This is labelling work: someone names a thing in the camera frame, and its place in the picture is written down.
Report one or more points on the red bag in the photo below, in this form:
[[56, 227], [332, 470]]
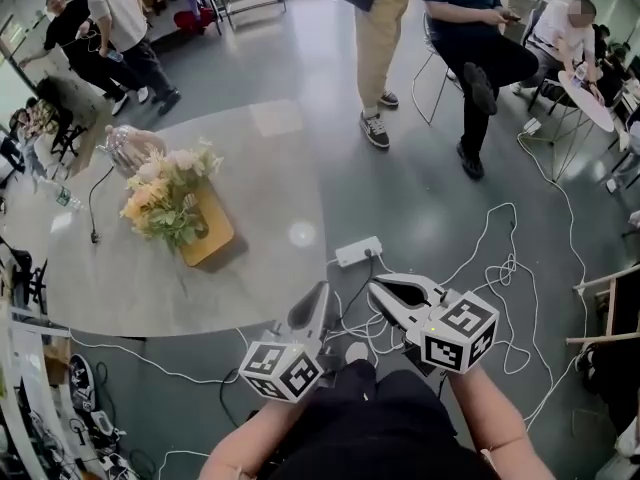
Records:
[[192, 22]]

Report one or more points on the white power strip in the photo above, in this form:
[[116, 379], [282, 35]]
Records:
[[355, 253]]

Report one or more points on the white square power adapter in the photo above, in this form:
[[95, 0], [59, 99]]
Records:
[[532, 125]]

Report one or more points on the black device with printed tags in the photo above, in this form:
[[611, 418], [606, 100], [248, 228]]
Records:
[[80, 378]]

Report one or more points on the person's right forearm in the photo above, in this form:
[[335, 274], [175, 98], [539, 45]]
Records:
[[492, 413]]

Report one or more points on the light wooden frame chair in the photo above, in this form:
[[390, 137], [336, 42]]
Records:
[[600, 338]]

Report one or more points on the person's left forearm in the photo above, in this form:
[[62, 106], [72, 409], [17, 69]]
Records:
[[245, 443]]

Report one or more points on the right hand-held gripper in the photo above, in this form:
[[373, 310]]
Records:
[[450, 338]]

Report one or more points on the pastel artificial flower bouquet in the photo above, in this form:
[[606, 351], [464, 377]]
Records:
[[160, 193]]

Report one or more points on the round white side table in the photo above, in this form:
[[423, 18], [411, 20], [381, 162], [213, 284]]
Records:
[[585, 100]]

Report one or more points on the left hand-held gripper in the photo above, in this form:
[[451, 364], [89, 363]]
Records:
[[272, 368]]

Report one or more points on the black office chair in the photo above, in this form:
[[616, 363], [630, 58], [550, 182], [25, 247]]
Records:
[[35, 283]]

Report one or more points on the person's left white shoe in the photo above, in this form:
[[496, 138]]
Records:
[[356, 352]]

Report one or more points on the long white desk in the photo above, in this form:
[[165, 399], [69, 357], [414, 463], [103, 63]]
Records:
[[27, 368]]

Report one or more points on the clear plastic water bottle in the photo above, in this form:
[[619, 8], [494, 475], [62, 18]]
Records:
[[62, 197]]

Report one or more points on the person's black clothing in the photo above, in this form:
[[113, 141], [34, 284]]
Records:
[[380, 428]]

